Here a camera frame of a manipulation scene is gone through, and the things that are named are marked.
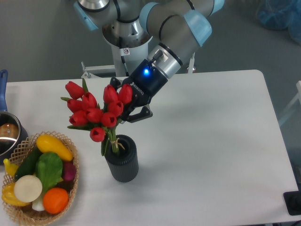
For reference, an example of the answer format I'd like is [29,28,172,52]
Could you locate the woven wicker basket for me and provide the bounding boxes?
[2,131,79,226]

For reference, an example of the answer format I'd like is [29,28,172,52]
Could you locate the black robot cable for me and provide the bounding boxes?
[119,37,130,77]

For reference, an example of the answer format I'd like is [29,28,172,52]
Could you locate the red tulip bouquet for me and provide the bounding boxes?
[61,79,133,156]

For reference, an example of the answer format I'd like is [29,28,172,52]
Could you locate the yellow bell pepper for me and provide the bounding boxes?
[2,183,30,207]

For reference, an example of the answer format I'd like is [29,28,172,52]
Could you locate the white frame at right edge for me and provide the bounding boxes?
[278,81,301,127]

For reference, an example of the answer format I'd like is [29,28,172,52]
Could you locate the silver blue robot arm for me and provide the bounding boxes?
[73,0,224,122]

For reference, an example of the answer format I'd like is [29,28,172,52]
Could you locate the purple red onion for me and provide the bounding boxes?
[62,162,77,181]

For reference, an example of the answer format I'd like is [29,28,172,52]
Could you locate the yellow squash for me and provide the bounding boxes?
[36,134,73,161]

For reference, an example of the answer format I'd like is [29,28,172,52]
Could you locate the blue handled saucepan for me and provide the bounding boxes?
[0,69,28,166]

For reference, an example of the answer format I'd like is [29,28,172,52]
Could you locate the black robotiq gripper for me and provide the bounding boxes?
[110,59,167,124]

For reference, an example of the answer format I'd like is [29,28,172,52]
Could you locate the green lettuce leaf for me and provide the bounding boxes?
[35,152,63,195]

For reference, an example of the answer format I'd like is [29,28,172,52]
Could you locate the orange fruit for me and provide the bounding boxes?
[43,187,69,214]

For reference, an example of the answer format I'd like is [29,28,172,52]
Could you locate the black device at table edge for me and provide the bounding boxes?
[283,191,301,216]

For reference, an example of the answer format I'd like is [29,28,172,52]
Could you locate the dark grey ribbed vase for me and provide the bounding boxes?
[104,135,139,183]

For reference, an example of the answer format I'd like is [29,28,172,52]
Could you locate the dark green cucumber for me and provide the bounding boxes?
[14,146,42,181]

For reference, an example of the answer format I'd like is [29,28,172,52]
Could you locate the blue plastic bag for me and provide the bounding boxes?
[256,0,301,44]

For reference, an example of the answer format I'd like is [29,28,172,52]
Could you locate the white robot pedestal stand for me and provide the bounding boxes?
[80,42,197,79]

